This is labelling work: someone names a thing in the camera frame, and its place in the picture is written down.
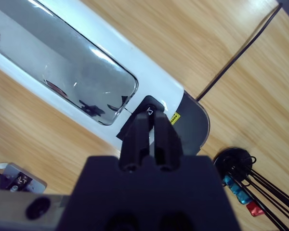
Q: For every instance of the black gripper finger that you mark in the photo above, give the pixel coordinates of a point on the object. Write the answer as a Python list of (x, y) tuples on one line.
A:
[(166, 144), (136, 144)]

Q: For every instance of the white capsule coffee machine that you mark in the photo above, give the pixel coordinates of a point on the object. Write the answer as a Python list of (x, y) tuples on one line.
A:
[(147, 72)]

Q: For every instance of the blue coffee capsule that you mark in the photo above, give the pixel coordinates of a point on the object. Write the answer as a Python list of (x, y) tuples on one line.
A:
[(245, 198), (228, 180), (237, 190)]

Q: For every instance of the red coffee capsule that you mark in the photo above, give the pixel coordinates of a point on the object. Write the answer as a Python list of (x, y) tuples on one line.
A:
[(255, 209)]

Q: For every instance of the black capsule holder with rods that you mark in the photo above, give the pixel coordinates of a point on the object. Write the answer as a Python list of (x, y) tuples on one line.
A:
[(231, 158)]

